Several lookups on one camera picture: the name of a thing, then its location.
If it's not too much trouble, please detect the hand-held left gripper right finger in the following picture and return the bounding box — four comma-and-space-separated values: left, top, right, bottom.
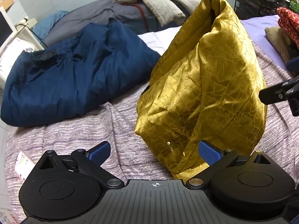
186, 140, 278, 189

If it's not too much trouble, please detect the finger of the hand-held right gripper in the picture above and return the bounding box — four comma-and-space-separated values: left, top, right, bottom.
286, 56, 299, 78
258, 77, 299, 117

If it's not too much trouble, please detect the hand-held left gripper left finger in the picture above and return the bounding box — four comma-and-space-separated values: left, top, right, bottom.
35, 141, 124, 189

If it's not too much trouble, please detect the gold satin jacket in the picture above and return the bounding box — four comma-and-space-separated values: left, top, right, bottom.
134, 0, 268, 180

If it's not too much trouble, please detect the tan folded cloth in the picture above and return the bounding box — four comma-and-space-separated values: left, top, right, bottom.
265, 26, 299, 76

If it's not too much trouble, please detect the red patterned cloth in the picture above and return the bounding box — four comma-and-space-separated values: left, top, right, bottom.
276, 7, 299, 52

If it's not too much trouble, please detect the lavender sheet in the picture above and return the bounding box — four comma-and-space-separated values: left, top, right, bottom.
241, 15, 288, 60

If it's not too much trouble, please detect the navy blue jacket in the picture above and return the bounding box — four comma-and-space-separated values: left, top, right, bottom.
0, 19, 161, 127

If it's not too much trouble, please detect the black metal rack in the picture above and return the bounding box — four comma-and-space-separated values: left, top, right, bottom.
234, 0, 299, 21

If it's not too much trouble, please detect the smartphone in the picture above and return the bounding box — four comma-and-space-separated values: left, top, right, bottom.
14, 150, 36, 181

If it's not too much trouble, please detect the white printed sheet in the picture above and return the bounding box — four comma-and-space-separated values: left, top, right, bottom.
0, 209, 20, 224

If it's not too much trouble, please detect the beige quilted coat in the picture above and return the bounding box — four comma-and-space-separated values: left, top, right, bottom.
142, 0, 199, 27

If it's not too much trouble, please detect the grey duvet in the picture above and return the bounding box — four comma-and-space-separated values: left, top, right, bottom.
43, 0, 194, 47

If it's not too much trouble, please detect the blue pillow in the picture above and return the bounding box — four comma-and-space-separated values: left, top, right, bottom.
33, 10, 69, 40

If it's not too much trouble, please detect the white framed monitor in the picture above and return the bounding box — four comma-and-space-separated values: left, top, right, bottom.
0, 6, 17, 45

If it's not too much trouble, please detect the cardboard box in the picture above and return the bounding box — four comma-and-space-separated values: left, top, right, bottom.
0, 0, 14, 13

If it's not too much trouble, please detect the maroon strap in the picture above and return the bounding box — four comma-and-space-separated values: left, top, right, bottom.
121, 2, 150, 35

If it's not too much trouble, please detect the white bed rail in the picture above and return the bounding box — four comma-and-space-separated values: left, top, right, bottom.
0, 16, 47, 59

